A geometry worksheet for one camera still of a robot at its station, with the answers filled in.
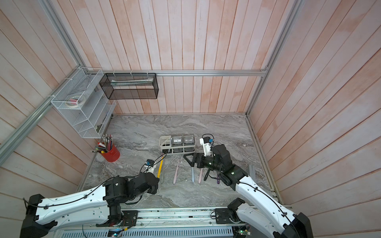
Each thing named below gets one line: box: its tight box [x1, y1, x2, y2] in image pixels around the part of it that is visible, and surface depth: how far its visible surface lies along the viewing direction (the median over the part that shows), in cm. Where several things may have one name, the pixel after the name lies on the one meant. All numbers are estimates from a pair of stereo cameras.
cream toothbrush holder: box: [159, 134, 196, 155], surface depth 97 cm
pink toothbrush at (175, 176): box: [173, 159, 180, 184], surface depth 90 cm
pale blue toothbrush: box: [191, 166, 195, 183], surface depth 90 cm
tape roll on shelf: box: [65, 94, 86, 109], surface depth 75 cm
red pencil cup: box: [100, 143, 121, 163], surface depth 94 cm
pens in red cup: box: [90, 133, 113, 154], surface depth 87 cm
